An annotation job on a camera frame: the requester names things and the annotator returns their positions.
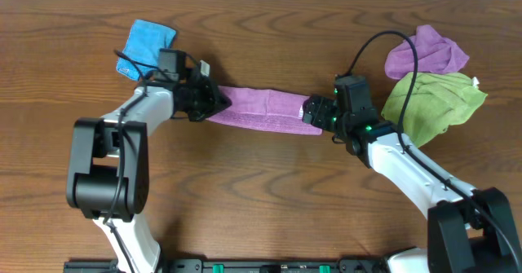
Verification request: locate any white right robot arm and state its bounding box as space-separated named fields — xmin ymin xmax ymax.
xmin=303 ymin=76 xmax=521 ymax=272

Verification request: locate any folded blue cloth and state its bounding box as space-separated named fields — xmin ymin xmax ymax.
xmin=122 ymin=20 xmax=177 ymax=76

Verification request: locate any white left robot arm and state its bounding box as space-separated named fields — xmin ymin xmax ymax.
xmin=64 ymin=49 xmax=231 ymax=272

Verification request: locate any crumpled purple cloth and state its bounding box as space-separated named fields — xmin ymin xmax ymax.
xmin=384 ymin=24 xmax=470 ymax=80

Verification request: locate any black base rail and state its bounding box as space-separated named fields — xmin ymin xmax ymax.
xmin=63 ymin=258 xmax=390 ymax=273

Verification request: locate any pink purple cloth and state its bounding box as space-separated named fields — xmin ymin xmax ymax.
xmin=208 ymin=86 xmax=322 ymax=135

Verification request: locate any crumpled green cloth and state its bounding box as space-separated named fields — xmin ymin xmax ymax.
xmin=403 ymin=73 xmax=487 ymax=147

